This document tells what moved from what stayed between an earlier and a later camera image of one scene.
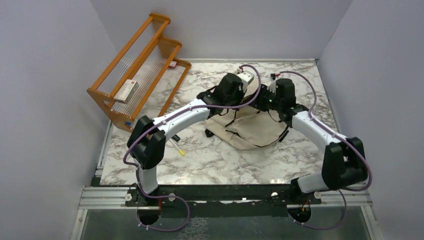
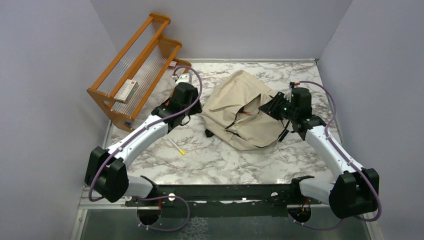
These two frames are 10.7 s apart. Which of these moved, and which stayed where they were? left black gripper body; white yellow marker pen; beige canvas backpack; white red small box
Moved: left black gripper body
Stayed: white red small box; beige canvas backpack; white yellow marker pen
